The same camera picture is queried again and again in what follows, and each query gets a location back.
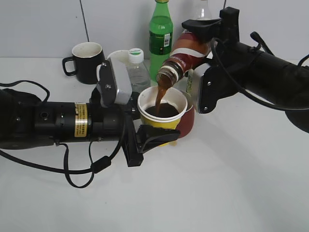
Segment clear water bottle green label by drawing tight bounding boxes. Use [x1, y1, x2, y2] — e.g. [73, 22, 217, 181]
[127, 48, 151, 93]

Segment white ceramic mug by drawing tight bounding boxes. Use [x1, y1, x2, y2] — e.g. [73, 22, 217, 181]
[96, 50, 129, 81]

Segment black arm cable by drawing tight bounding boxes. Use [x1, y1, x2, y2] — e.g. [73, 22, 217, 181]
[0, 80, 128, 189]
[209, 31, 309, 111]

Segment cola bottle red label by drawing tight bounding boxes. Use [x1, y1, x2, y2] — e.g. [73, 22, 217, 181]
[193, 0, 213, 20]

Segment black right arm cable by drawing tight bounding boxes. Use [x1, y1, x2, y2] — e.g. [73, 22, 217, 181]
[209, 31, 309, 111]

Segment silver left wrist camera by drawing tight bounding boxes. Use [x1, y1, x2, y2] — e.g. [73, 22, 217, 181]
[96, 58, 132, 108]

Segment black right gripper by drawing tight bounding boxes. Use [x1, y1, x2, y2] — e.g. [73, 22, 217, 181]
[182, 7, 241, 94]

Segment black ceramic mug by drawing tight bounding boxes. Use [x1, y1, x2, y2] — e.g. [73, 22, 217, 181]
[62, 42, 105, 85]

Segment brown coffee bottle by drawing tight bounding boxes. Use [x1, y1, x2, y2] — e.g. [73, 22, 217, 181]
[156, 30, 211, 89]

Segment green soda bottle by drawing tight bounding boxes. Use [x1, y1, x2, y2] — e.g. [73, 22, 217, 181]
[149, 0, 173, 82]

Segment red ceramic mug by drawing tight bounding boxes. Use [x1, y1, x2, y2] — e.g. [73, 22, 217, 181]
[176, 91, 195, 139]

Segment white cap juice bottle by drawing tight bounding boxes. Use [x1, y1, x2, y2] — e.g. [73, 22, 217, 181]
[186, 69, 194, 96]

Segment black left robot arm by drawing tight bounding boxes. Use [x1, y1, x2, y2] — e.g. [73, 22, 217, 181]
[0, 88, 180, 167]

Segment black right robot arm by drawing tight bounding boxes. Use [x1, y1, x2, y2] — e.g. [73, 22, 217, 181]
[182, 7, 309, 132]

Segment yellow paper cup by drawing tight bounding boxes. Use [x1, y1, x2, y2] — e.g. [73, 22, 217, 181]
[137, 87, 188, 147]

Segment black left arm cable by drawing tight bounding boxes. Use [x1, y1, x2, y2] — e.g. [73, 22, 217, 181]
[0, 80, 128, 189]

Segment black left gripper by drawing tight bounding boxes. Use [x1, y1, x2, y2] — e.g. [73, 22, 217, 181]
[122, 92, 180, 167]

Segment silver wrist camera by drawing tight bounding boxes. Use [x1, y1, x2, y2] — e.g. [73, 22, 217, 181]
[192, 63, 236, 114]
[96, 58, 132, 108]

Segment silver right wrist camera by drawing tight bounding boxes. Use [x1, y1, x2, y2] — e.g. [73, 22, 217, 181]
[192, 63, 236, 114]

